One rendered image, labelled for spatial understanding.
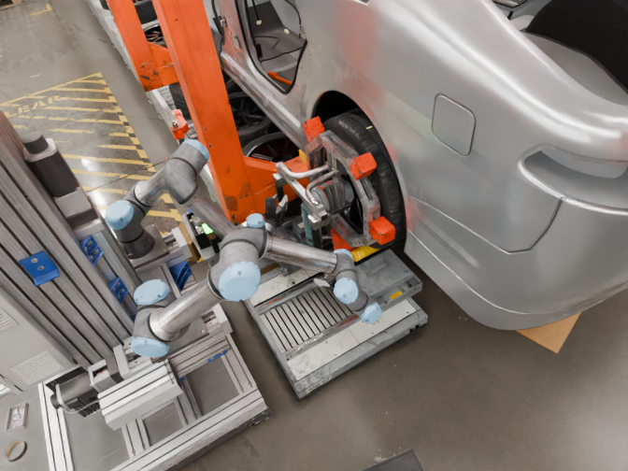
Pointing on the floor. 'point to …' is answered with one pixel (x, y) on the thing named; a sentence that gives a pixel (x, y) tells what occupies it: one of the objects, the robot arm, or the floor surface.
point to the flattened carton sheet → (551, 333)
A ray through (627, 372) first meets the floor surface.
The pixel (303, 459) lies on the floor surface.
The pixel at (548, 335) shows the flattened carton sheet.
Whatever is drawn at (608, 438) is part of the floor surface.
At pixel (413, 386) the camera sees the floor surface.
